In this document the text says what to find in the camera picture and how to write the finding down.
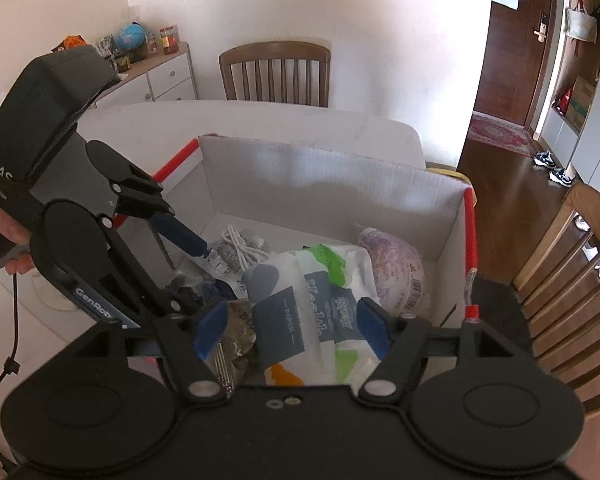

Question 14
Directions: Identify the white sideboard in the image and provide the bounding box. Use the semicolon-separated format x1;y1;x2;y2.
95;42;198;108

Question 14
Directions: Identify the yellow basket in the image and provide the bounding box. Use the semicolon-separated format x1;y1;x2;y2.
425;161;470;181

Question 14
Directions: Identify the blue globe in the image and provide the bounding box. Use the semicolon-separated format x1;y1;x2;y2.
117;21;148;63

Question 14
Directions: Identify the person's left hand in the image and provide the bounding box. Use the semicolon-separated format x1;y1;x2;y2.
0;194;33;276

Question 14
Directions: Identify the white marble desktop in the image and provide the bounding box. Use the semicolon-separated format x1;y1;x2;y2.
0;100;426;461

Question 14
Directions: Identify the white barcode packet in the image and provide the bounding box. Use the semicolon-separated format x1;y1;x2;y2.
197;227;268;296

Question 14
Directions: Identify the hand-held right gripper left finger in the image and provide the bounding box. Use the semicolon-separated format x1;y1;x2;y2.
77;300;229;403

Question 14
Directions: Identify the dark small object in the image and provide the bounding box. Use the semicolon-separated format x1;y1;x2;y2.
167;272;236;306

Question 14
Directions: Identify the brown foil packet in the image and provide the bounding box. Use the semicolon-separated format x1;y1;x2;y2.
207;300;261;392

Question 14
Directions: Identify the brown cardboard carton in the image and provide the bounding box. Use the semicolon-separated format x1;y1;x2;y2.
565;76;597;133

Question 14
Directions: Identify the purple printed packet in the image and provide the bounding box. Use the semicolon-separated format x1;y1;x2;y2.
357;227;431;318

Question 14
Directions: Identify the pale hanging bag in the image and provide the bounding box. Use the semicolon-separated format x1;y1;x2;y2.
566;2;599;43

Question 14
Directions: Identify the red bag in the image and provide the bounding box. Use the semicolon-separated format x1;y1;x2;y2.
554;85;576;113

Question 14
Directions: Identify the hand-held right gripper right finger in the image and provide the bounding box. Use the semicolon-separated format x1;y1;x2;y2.
356;297;523;403

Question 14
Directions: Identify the brown wooden door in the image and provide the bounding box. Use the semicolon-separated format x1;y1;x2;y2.
472;0;566;128

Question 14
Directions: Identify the red patterned rug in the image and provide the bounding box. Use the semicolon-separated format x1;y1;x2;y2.
467;112;538;157

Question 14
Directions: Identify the orange snack bag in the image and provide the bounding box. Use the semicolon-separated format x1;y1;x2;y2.
52;35;88;53

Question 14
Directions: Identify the red-lidded jar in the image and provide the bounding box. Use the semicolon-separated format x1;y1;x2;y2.
159;25;180;55

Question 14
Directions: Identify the white cable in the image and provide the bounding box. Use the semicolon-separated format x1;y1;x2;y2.
221;225;267;275

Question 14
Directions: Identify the wooden slat-back chair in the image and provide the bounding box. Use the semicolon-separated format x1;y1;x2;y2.
219;41;332;108
472;182;600;406

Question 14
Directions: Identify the printed tissue pack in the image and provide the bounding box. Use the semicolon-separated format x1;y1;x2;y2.
242;242;383;388

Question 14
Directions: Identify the black cable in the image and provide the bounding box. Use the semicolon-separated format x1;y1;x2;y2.
0;272;21;403

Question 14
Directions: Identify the white red-edged cardboard box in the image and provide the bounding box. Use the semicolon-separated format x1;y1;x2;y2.
112;132;481;361

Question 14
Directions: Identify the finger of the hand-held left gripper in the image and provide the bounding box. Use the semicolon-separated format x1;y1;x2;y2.
87;140;208;256
102;217;201;318

